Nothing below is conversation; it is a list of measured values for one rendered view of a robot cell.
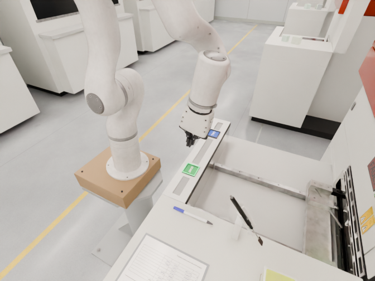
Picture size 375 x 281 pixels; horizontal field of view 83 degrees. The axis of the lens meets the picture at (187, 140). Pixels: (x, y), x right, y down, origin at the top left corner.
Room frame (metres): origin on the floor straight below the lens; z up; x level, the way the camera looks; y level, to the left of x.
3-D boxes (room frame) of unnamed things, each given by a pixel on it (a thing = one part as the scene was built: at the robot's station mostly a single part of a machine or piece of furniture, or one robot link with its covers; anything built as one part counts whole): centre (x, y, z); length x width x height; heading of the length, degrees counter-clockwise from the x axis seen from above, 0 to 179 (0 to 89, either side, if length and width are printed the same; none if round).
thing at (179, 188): (0.69, -0.07, 0.89); 0.55 x 0.09 x 0.14; 154
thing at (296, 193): (0.61, -0.36, 0.84); 0.50 x 0.02 x 0.03; 64
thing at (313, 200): (0.47, -0.51, 0.89); 0.08 x 0.03 x 0.03; 64
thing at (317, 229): (0.40, -0.48, 0.87); 0.36 x 0.08 x 0.03; 154
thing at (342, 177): (0.40, -0.56, 0.89); 0.44 x 0.02 x 0.10; 154
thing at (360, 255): (0.40, -0.57, 0.96); 0.44 x 0.01 x 0.02; 154
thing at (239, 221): (0.30, -0.16, 1.03); 0.06 x 0.04 x 0.13; 64
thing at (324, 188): (0.54, -0.55, 0.89); 0.08 x 0.03 x 0.03; 64
